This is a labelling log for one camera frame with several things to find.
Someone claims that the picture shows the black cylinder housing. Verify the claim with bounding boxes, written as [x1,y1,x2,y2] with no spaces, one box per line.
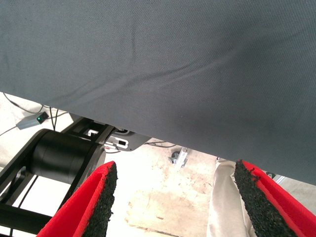
[29,128,107,186]

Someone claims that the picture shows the caster wheel with bracket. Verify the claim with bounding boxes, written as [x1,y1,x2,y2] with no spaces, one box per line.
[168,147,189,169]

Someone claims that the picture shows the aluminium profile bar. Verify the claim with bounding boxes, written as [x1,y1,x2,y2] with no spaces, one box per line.
[265,172,288,185]

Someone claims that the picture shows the grey adapter box green light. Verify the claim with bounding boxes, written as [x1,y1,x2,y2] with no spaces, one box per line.
[16,111,49,130]

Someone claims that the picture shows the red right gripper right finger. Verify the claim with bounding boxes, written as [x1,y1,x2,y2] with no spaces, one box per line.
[234,159,316,237]

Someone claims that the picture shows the thin grey floor cable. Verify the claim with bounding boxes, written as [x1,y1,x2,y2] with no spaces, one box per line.
[0,92,44,115]

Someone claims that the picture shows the white bracket under table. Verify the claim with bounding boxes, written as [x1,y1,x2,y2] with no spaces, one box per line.
[85,128,129,152]

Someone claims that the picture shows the thin black floor cable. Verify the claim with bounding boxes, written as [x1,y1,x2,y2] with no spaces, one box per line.
[48,106,60,130]

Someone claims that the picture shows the dark grey table cloth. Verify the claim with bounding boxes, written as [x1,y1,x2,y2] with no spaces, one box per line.
[0,0,316,186]

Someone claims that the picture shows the cream fabric drape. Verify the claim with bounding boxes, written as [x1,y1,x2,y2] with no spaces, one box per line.
[206,158,259,237]

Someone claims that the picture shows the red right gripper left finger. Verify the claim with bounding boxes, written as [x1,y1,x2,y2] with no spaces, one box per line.
[37,160,118,237]

